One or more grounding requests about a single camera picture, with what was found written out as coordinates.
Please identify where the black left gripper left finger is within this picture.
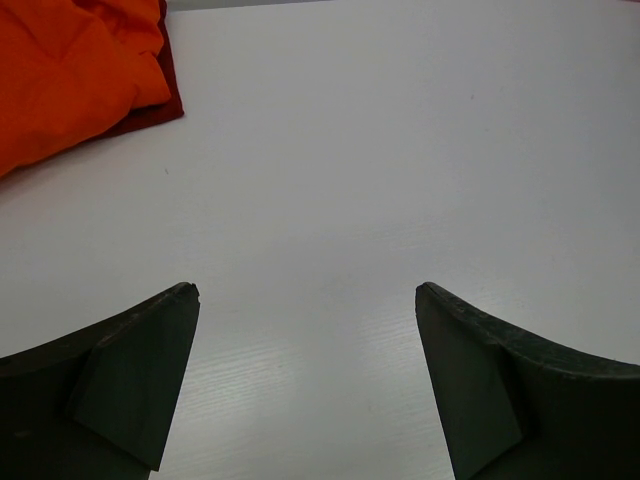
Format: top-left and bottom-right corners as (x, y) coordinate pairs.
(1, 282), (199, 479)

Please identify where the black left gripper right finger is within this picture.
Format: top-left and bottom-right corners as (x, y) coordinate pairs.
(415, 282), (639, 479)

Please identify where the dark red t shirt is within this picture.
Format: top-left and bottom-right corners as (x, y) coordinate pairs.
(103, 0), (185, 138)

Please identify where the orange t shirt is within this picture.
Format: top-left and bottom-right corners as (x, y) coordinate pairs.
(1, 1), (184, 174)

